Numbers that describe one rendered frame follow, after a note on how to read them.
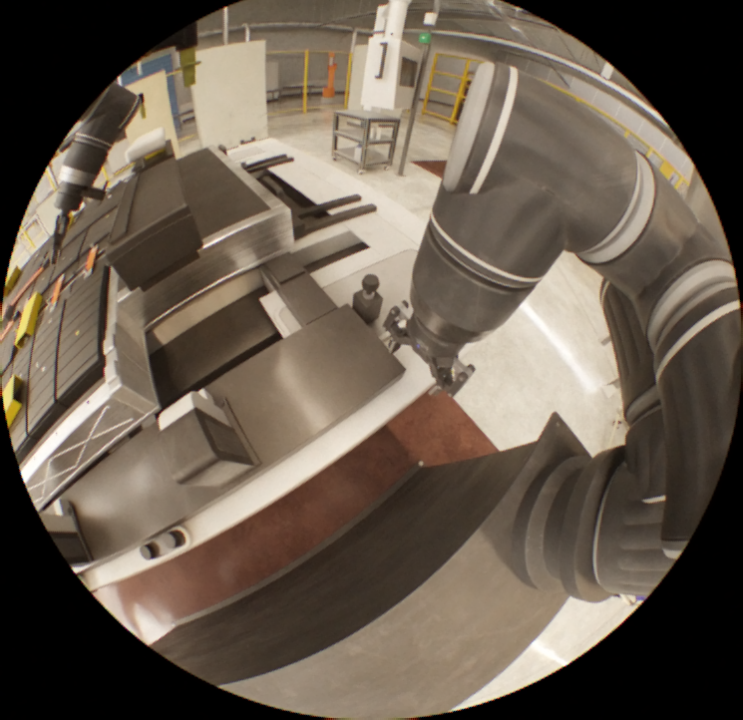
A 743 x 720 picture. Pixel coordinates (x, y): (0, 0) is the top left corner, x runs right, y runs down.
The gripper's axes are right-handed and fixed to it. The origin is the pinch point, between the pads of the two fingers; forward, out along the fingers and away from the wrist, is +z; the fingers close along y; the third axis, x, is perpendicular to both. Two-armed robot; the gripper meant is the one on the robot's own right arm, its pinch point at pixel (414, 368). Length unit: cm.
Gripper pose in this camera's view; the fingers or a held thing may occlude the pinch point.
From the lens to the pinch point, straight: 40.9
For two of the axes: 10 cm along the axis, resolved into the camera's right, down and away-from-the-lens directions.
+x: 7.5, -5.3, 4.0
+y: 6.5, 6.9, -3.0
